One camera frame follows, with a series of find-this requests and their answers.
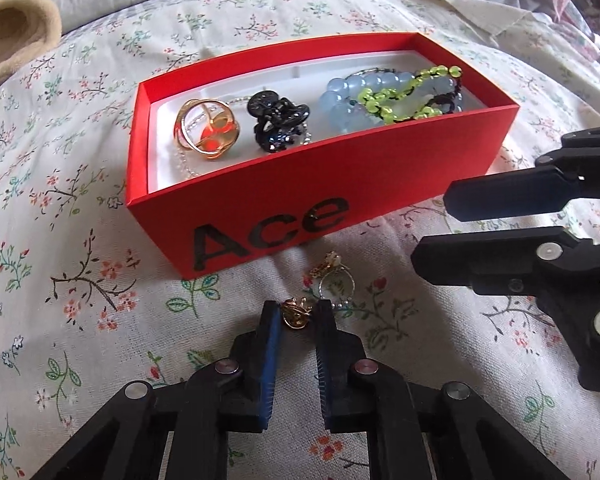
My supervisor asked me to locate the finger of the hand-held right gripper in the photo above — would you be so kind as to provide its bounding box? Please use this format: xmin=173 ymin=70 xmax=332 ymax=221
xmin=411 ymin=226 xmax=600 ymax=393
xmin=444 ymin=124 xmax=600 ymax=223

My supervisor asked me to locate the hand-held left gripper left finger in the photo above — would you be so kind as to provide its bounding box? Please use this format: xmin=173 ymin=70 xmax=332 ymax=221
xmin=30 ymin=300 xmax=283 ymax=480

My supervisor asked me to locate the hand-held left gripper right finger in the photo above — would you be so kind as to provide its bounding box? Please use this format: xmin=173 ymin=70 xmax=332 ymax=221
xmin=314 ymin=299 xmax=576 ymax=480

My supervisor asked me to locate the gold filigree ring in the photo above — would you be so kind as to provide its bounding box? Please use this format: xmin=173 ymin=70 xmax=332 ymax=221
xmin=281 ymin=297 xmax=312 ymax=331

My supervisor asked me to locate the ring with gold charm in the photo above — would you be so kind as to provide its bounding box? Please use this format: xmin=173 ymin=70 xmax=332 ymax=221
xmin=307 ymin=251 xmax=355 ymax=311

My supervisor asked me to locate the red cardboard box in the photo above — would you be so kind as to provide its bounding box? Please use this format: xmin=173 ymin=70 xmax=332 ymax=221
xmin=125 ymin=31 xmax=521 ymax=281

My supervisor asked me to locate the green bead bracelet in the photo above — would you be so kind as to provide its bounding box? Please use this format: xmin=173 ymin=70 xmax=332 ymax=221
xmin=355 ymin=65 xmax=463 ymax=126

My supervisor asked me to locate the blue bead bracelet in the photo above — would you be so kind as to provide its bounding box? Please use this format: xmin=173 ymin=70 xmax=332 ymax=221
xmin=320 ymin=71 xmax=463 ymax=133

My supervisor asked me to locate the clear bead bracelet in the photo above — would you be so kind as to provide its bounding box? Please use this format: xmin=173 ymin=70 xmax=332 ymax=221
xmin=172 ymin=95 xmax=313 ymax=178

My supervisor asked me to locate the gold hair clip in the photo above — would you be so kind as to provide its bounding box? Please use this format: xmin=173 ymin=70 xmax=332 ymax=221
xmin=172 ymin=99 xmax=236 ymax=162

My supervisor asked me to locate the black hair claw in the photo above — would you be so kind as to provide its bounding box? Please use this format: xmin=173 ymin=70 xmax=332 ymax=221
xmin=246 ymin=90 xmax=312 ymax=153

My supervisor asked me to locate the floral bed sheet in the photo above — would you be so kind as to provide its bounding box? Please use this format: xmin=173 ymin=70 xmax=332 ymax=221
xmin=0 ymin=0 xmax=600 ymax=480

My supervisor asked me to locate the cream fleece blanket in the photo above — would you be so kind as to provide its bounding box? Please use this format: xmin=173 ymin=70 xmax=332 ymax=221
xmin=0 ymin=0 xmax=63 ymax=93

